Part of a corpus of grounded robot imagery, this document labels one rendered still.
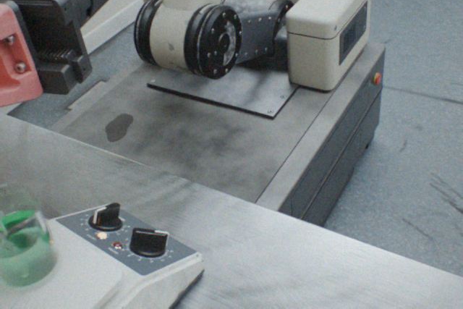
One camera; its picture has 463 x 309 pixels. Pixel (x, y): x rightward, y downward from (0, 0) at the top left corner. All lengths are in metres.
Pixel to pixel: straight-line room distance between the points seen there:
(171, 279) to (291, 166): 0.75
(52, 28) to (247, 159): 0.87
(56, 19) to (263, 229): 0.30
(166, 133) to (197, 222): 0.77
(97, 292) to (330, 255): 0.23
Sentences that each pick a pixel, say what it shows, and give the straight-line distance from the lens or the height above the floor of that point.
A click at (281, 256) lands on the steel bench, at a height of 0.75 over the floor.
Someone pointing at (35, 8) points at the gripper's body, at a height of 1.03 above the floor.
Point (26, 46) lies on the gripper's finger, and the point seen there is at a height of 1.01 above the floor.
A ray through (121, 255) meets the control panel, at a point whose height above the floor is 0.81.
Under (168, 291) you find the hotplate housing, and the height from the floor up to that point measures 0.78.
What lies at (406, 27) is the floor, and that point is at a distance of 2.47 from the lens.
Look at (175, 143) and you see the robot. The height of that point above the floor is 0.37.
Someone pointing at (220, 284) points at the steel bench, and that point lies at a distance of 0.51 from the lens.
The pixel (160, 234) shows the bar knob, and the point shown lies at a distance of 0.48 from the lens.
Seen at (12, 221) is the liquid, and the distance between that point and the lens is 0.44.
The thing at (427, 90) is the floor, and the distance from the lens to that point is 2.07.
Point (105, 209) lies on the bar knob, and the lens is 0.51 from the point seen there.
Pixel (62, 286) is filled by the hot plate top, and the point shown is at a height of 0.84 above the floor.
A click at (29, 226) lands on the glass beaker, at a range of 0.40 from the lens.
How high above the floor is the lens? 1.17
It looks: 39 degrees down
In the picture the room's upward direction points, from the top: 8 degrees counter-clockwise
